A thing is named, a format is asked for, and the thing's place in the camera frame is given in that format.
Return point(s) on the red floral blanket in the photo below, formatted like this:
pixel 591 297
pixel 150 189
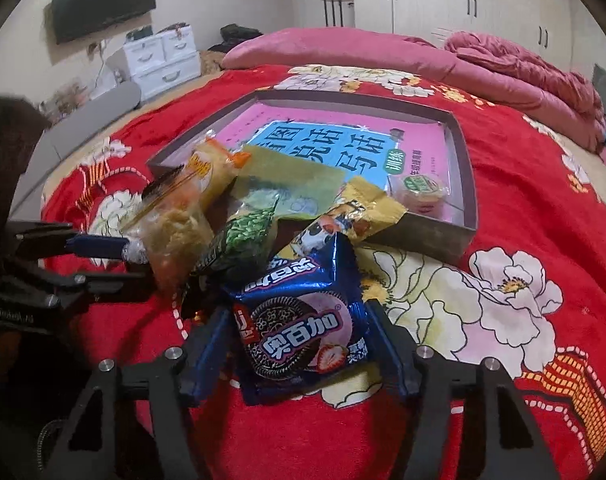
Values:
pixel 508 185

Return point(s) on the grey padded bench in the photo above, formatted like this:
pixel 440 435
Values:
pixel 83 120

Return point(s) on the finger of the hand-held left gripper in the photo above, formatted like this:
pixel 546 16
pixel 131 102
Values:
pixel 108 285
pixel 100 247

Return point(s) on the light green snack packet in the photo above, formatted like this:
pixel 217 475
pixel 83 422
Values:
pixel 288 175

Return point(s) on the gold panda snack packet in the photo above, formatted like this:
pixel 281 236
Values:
pixel 355 215

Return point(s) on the crumpled pink blanket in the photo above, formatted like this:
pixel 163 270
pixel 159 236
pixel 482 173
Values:
pixel 523 67

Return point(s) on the pink and blue book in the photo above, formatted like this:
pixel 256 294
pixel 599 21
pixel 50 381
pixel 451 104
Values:
pixel 303 120

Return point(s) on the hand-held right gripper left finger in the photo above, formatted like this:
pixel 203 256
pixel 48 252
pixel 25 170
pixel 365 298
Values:
pixel 205 355

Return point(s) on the dark clothes pile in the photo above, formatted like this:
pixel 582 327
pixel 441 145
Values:
pixel 238 35

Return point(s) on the white drawer cabinet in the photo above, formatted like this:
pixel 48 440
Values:
pixel 163 70

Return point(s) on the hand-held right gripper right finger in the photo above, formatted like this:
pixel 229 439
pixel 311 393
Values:
pixel 392 355

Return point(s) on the black green pea packet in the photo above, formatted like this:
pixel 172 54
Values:
pixel 243 240

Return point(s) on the grey shallow box tray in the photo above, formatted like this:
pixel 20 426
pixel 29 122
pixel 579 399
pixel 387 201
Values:
pixel 433 241

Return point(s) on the blue cookie packet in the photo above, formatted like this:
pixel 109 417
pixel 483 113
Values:
pixel 293 330

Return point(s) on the clear snack packet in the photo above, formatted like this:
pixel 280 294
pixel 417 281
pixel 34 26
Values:
pixel 178 230

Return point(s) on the pink quilt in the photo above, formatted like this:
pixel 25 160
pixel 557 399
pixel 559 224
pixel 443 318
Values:
pixel 343 52

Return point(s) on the small jelly cup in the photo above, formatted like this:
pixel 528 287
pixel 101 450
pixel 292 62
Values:
pixel 418 195

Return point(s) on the beige bed sheet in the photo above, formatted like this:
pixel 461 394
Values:
pixel 588 160

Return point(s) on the black wall television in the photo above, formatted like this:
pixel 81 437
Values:
pixel 103 0

